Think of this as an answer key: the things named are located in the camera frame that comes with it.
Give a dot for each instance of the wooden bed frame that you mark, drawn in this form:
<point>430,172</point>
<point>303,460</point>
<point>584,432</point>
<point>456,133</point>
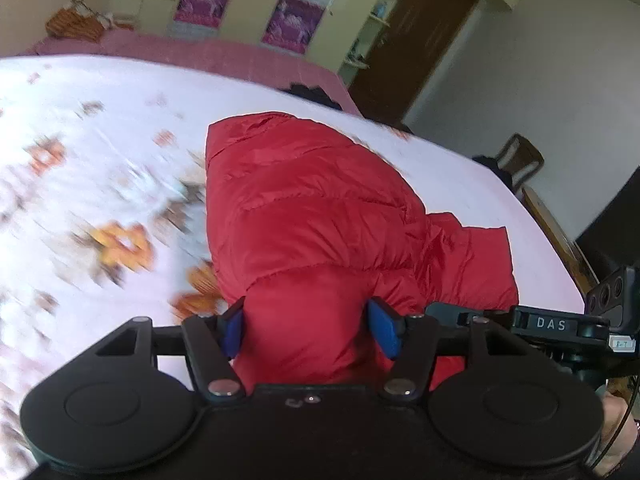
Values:
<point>555,230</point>

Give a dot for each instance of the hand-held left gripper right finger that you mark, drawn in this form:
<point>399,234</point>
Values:
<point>385,331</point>

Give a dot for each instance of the white floral bedsheet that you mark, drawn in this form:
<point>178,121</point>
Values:
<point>75,110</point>

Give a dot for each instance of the cream bed headboard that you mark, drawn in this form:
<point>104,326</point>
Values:
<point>40,5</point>

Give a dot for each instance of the person's right hand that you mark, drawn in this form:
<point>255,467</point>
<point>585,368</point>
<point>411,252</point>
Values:
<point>617,430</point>

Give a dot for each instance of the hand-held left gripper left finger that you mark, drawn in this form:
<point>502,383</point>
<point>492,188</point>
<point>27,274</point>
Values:
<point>232,332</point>

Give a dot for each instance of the dark cloth on bed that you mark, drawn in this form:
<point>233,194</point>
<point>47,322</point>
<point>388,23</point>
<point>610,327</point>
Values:
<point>312,96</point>

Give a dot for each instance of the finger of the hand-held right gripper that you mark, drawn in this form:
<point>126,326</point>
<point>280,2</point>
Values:
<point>455,311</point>

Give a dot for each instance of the wooden chair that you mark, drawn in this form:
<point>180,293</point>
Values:
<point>522,160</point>

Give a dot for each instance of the dark cloth on chair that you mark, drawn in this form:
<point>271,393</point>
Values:
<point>492,170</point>

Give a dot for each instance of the pink bedsheet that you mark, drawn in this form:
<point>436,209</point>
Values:
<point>225,60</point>

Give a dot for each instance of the brown wooden door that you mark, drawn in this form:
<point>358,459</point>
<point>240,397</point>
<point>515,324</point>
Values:
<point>420,45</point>

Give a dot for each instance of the open corner shelf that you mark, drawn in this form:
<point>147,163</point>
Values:
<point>375,15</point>

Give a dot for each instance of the red puffer jacket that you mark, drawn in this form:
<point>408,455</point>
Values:
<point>300,210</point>

